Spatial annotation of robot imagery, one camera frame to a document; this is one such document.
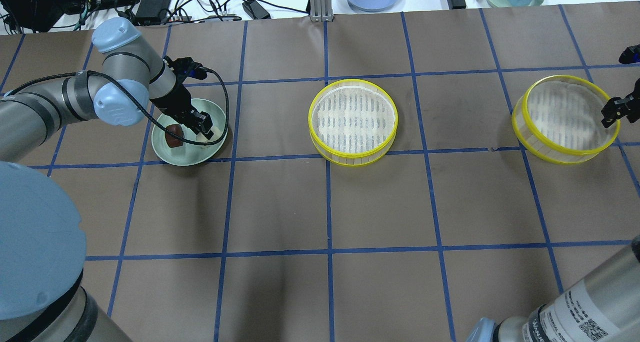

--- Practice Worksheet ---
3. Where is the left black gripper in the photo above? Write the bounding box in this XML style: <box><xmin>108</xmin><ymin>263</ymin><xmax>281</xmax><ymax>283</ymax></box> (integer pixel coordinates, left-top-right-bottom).
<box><xmin>150</xmin><ymin>82</ymin><xmax>215</xmax><ymax>140</ymax></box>

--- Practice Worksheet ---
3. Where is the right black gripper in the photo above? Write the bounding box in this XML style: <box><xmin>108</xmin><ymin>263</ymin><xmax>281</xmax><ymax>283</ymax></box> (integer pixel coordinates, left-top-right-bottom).
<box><xmin>601</xmin><ymin>78</ymin><xmax>640</xmax><ymax>128</ymax></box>

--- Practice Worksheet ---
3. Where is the white steamed bun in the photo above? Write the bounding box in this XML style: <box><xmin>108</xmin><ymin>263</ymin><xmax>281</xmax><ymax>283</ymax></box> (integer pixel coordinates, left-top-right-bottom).
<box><xmin>195</xmin><ymin>133</ymin><xmax>213</xmax><ymax>143</ymax></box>

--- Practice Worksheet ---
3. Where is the brown chocolate bun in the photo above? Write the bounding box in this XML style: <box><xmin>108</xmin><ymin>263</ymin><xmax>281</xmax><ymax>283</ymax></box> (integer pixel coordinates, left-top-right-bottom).
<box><xmin>164</xmin><ymin>124</ymin><xmax>185</xmax><ymax>149</ymax></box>

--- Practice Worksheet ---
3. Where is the yellow steamer basket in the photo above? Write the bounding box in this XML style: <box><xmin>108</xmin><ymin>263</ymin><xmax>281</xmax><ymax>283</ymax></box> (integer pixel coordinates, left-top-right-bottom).
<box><xmin>510</xmin><ymin>74</ymin><xmax>621</xmax><ymax>165</ymax></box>
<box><xmin>307</xmin><ymin>79</ymin><xmax>400</xmax><ymax>167</ymax></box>

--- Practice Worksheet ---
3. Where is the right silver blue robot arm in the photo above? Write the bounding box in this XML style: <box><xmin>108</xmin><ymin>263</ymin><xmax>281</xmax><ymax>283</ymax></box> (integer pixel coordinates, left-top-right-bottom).
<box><xmin>467</xmin><ymin>74</ymin><xmax>640</xmax><ymax>342</ymax></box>

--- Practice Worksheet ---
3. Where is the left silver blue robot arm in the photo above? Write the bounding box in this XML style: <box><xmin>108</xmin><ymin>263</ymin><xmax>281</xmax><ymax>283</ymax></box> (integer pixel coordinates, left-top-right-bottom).
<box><xmin>1</xmin><ymin>17</ymin><xmax>226</xmax><ymax>342</ymax></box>

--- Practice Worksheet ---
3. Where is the light green round plate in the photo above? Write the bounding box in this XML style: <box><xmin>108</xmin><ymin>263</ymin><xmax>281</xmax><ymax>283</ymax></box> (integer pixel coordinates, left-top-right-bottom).
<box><xmin>151</xmin><ymin>98</ymin><xmax>227</xmax><ymax>166</ymax></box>

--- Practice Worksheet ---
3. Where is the black power adapter brick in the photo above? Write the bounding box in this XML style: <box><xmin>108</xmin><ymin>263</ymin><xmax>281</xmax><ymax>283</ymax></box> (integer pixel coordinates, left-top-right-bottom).
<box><xmin>134</xmin><ymin>0</ymin><xmax>171</xmax><ymax>26</ymax></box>

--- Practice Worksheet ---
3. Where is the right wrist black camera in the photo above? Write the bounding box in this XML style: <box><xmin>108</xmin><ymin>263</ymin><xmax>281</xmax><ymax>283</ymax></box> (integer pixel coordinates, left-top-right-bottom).
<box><xmin>618</xmin><ymin>44</ymin><xmax>640</xmax><ymax>64</ymax></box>

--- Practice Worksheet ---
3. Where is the wrist black camera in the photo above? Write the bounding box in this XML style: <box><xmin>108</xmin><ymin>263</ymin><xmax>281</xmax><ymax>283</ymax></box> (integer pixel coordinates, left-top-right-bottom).
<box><xmin>618</xmin><ymin>44</ymin><xmax>640</xmax><ymax>64</ymax></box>
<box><xmin>163</xmin><ymin>56</ymin><xmax>208</xmax><ymax>83</ymax></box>

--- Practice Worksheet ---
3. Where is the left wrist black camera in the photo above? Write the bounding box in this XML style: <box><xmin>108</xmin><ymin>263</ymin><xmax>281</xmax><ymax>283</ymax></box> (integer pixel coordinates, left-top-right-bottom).
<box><xmin>163</xmin><ymin>56</ymin><xmax>208</xmax><ymax>83</ymax></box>

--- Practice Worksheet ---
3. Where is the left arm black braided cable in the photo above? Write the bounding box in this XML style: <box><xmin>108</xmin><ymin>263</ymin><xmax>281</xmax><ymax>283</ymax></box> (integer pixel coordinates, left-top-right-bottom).
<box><xmin>5</xmin><ymin>68</ymin><xmax>230</xmax><ymax>147</ymax></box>

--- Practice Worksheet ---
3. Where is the aluminium frame post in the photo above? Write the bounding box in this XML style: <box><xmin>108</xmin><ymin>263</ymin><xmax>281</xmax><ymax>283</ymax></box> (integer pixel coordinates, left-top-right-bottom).
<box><xmin>308</xmin><ymin>0</ymin><xmax>334</xmax><ymax>22</ymax></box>

